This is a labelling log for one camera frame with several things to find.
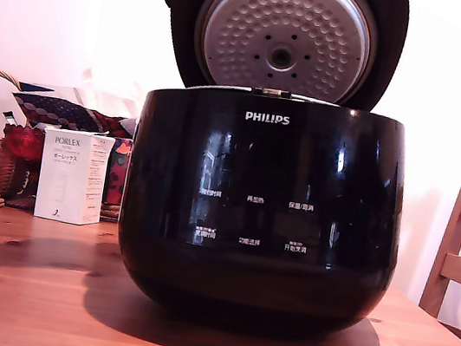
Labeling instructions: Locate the black rice cooker lid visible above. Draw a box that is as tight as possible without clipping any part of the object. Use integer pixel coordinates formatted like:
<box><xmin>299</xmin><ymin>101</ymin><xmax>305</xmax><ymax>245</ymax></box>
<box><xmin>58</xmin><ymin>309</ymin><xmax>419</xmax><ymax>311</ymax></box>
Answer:
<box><xmin>151</xmin><ymin>0</ymin><xmax>413</xmax><ymax>121</ymax></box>

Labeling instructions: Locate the black Philips rice cooker body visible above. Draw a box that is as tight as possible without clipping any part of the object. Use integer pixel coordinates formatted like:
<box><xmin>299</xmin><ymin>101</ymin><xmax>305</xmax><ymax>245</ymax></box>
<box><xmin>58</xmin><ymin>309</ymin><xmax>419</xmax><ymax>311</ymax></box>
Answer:
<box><xmin>105</xmin><ymin>73</ymin><xmax>421</xmax><ymax>346</ymax></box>

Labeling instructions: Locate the red floral fabric pouch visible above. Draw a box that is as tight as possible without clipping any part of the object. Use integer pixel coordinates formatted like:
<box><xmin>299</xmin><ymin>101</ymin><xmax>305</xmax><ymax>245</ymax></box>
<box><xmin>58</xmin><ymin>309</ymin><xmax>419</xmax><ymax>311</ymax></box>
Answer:
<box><xmin>100</xmin><ymin>135</ymin><xmax>135</xmax><ymax>211</ymax></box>

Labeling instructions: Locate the white paper bag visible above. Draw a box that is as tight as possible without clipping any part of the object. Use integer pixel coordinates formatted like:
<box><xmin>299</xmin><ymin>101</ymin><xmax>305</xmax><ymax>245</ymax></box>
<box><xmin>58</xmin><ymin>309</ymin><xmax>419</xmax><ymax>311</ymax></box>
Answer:
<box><xmin>68</xmin><ymin>69</ymin><xmax>150</xmax><ymax>121</ymax></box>

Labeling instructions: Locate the white Porlex cardboard box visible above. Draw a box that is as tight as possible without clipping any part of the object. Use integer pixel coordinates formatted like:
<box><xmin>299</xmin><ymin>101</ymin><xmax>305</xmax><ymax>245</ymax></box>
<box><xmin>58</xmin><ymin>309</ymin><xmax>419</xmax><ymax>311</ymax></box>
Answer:
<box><xmin>30</xmin><ymin>124</ymin><xmax>116</xmax><ymax>230</ymax></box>

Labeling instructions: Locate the dark dotted patterned fabric bag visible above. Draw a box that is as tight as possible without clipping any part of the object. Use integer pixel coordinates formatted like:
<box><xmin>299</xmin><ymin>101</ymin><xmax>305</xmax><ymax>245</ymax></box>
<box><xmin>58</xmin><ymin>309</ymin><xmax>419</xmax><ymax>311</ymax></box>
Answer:
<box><xmin>7</xmin><ymin>79</ymin><xmax>142</xmax><ymax>142</ymax></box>

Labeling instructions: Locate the red scalloped bowl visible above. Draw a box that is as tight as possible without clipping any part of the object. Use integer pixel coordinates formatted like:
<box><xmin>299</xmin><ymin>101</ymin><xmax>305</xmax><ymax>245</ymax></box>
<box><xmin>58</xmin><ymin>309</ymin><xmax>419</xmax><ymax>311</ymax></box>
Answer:
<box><xmin>0</xmin><ymin>121</ymin><xmax>48</xmax><ymax>163</ymax></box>

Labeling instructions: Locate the wooden chair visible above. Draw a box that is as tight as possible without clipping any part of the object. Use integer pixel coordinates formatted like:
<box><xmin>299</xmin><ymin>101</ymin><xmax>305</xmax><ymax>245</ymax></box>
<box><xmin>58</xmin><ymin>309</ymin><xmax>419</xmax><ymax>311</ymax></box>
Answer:
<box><xmin>411</xmin><ymin>179</ymin><xmax>461</xmax><ymax>346</ymax></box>

